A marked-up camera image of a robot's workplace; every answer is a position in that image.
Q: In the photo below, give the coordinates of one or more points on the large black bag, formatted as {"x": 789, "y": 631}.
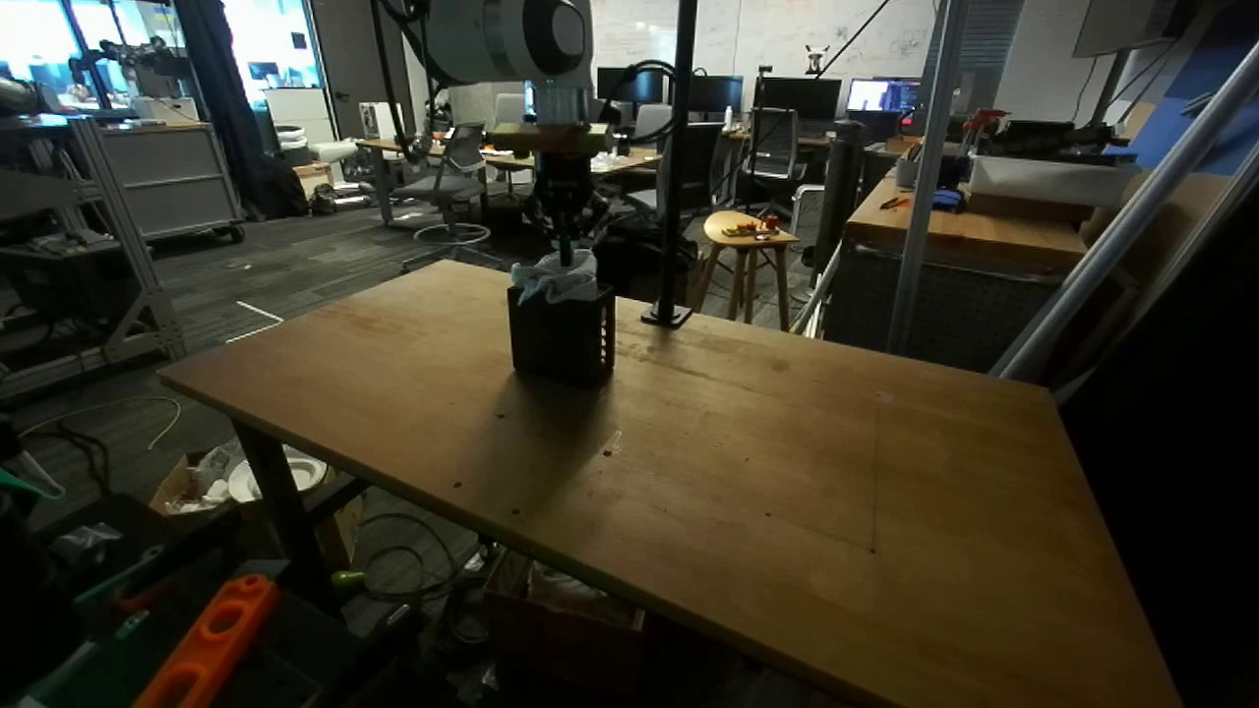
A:
{"x": 641, "y": 257}

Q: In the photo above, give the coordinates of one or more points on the lit blue computer monitor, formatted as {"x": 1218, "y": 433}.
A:
{"x": 883, "y": 97}

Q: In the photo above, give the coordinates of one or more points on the round wooden stool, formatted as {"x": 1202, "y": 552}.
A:
{"x": 750, "y": 229}

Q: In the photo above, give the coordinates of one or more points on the dark computer monitor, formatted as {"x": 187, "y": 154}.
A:
{"x": 796, "y": 99}
{"x": 632, "y": 86}
{"x": 716, "y": 97}

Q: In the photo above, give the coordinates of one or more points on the black case on workbench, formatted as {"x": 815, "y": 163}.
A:
{"x": 1043, "y": 145}

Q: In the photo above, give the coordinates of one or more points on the grey metal shelving rack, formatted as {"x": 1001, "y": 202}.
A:
{"x": 122, "y": 223}

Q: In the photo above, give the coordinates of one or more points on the upright silver metal pole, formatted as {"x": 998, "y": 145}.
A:
{"x": 920, "y": 181}

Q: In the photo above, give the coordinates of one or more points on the light blue towel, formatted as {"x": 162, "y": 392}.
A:
{"x": 557, "y": 282}

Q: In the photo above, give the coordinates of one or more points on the cardboard box with white items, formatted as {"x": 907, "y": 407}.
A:
{"x": 199, "y": 491}

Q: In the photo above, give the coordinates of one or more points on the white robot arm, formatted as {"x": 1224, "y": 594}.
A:
{"x": 498, "y": 41}

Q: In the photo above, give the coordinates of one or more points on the black office chair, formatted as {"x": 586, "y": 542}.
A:
{"x": 772, "y": 145}

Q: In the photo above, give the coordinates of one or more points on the black plastic box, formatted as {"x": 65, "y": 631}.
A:
{"x": 565, "y": 348}

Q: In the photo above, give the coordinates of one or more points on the wooden office table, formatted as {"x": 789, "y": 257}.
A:
{"x": 632, "y": 163}

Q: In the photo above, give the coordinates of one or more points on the red items on stool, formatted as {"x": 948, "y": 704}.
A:
{"x": 750, "y": 226}

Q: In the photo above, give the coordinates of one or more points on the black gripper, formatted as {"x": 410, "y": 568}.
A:
{"x": 566, "y": 192}

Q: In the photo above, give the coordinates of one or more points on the orange plastic tool case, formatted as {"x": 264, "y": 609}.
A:
{"x": 208, "y": 642}

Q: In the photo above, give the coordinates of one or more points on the slanted silver metal pole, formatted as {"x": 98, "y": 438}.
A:
{"x": 1127, "y": 223}

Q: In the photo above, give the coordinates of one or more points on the wooden workbench with drawers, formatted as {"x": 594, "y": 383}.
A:
{"x": 965, "y": 236}

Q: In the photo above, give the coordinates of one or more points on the white rolling cabinet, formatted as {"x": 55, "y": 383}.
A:
{"x": 169, "y": 181}

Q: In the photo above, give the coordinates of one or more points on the black vertical stand pole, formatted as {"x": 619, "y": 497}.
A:
{"x": 675, "y": 159}

